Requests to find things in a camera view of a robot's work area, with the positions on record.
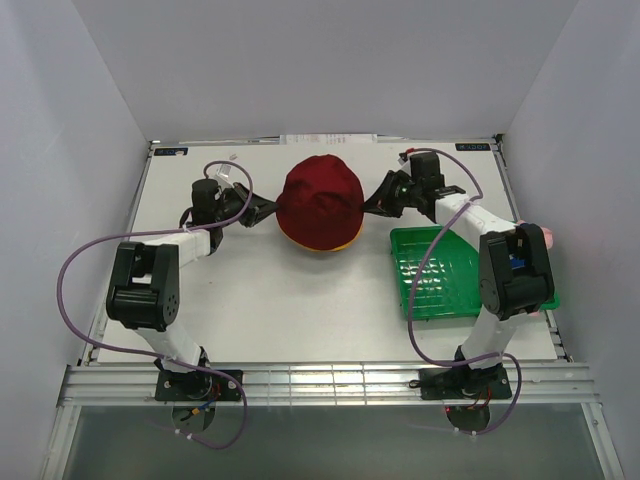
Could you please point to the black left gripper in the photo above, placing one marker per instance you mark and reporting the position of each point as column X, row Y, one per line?
column 262, row 209

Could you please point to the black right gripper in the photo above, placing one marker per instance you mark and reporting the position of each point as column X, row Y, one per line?
column 380, row 202

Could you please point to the yellow bucket hat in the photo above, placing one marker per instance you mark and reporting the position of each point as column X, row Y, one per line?
column 335, row 249

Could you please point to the dark red bucket hat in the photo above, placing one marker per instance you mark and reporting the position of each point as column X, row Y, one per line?
column 321, row 203

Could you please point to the blue bucket hat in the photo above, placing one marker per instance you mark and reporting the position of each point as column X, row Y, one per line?
column 518, row 263

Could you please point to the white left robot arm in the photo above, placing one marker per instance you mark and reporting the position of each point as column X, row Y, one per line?
column 144, row 288

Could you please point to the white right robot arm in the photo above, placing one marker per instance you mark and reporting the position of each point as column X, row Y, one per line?
column 455, row 209

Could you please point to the green plastic tray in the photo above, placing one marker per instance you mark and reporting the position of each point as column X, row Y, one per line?
column 441, row 274

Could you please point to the pink bucket hat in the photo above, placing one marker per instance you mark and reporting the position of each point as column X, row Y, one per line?
column 548, row 237

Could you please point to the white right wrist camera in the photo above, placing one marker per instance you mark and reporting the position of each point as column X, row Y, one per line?
column 404, row 156

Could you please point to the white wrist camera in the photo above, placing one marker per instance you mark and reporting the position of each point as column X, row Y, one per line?
column 404, row 156
column 222, row 174

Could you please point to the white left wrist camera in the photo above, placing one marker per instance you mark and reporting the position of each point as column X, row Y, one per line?
column 222, row 174

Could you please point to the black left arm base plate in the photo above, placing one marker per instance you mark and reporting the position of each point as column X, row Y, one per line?
column 194, row 386

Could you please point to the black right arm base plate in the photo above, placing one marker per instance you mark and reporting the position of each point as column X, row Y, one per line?
column 462, row 383

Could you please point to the aluminium front rail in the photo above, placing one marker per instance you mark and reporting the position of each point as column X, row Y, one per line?
column 359, row 384

